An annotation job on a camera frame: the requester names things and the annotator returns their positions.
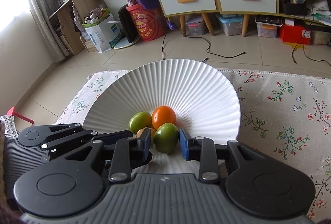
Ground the red snack bucket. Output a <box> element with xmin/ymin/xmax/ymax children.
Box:
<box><xmin>126</xmin><ymin>3</ymin><xmax>166</xmax><ymax>42</ymax></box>

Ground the clear storage bin left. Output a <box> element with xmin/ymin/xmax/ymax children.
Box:
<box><xmin>186</xmin><ymin>15</ymin><xmax>206</xmax><ymax>36</ymax></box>

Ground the green jujube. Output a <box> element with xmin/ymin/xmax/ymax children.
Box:
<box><xmin>128</xmin><ymin>112</ymin><xmax>153</xmax><ymax>134</ymax></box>
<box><xmin>153</xmin><ymin>123</ymin><xmax>179</xmax><ymax>154</ymax></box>

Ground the black power cable on floor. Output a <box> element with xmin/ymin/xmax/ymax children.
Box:
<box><xmin>161</xmin><ymin>21</ymin><xmax>246</xmax><ymax>62</ymax></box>

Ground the tan longan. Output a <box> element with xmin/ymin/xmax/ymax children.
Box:
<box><xmin>136</xmin><ymin>127</ymin><xmax>146</xmax><ymax>138</ymax></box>

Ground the white paper shopping bag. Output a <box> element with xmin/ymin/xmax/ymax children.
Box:
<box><xmin>83</xmin><ymin>8</ymin><xmax>122</xmax><ymax>53</ymax></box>

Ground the white ribbed plate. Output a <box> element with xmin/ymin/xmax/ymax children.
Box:
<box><xmin>83</xmin><ymin>59</ymin><xmax>241</xmax><ymax>144</ymax></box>

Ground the floral tablecloth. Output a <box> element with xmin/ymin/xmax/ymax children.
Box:
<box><xmin>55</xmin><ymin>67</ymin><xmax>331</xmax><ymax>222</ymax></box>

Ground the yellow orange cherry tomato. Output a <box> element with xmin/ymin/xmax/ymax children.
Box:
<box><xmin>150</xmin><ymin>128</ymin><xmax>156</xmax><ymax>139</ymax></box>

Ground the black panel heater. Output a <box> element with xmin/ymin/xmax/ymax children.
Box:
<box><xmin>118</xmin><ymin>4</ymin><xmax>140</xmax><ymax>45</ymax></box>

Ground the long low sideboard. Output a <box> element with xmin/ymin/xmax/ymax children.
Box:
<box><xmin>279</xmin><ymin>0</ymin><xmax>330</xmax><ymax>26</ymax></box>

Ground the clear storage bin blue lid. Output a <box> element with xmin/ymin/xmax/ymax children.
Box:
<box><xmin>216</xmin><ymin>14</ymin><xmax>243</xmax><ymax>36</ymax></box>

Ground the red box under sideboard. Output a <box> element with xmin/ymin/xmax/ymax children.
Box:
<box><xmin>279</xmin><ymin>24</ymin><xmax>311</xmax><ymax>45</ymax></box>

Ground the orange cherry tomato front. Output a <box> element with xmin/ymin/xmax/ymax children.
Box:
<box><xmin>151</xmin><ymin>105</ymin><xmax>177</xmax><ymax>129</ymax></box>

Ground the clear storage bin black lid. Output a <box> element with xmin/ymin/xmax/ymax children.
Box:
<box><xmin>255</xmin><ymin>15</ymin><xmax>283</xmax><ymax>38</ymax></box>

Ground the wooden bookshelf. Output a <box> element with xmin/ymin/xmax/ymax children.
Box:
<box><xmin>49</xmin><ymin>0</ymin><xmax>107</xmax><ymax>56</ymax></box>

